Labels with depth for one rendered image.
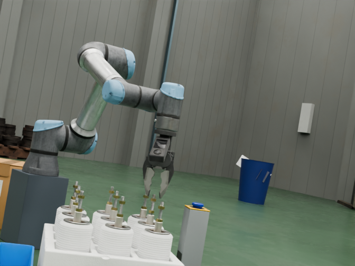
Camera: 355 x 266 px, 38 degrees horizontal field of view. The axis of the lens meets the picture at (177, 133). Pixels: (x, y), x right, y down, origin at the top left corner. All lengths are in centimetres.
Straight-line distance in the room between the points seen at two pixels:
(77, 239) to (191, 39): 934
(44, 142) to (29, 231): 37
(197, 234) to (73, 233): 47
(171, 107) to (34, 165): 79
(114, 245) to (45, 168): 79
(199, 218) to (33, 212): 75
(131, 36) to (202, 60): 177
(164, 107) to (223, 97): 961
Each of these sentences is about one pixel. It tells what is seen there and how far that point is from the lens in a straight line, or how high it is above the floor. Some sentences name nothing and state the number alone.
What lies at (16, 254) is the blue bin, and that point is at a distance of 176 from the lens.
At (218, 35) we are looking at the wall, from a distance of 1117.
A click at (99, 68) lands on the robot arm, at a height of 73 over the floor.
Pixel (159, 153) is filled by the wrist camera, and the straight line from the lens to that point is 156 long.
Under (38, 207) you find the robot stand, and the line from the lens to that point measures 220.
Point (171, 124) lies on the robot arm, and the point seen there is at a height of 57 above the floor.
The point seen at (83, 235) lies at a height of 23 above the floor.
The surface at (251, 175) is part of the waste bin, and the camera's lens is 601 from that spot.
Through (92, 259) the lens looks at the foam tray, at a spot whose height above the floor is 17.
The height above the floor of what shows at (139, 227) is 24.
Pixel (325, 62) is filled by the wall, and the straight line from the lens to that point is 1049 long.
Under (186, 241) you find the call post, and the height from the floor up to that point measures 20.
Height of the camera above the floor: 51
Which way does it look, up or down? 1 degrees up
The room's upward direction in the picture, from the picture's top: 9 degrees clockwise
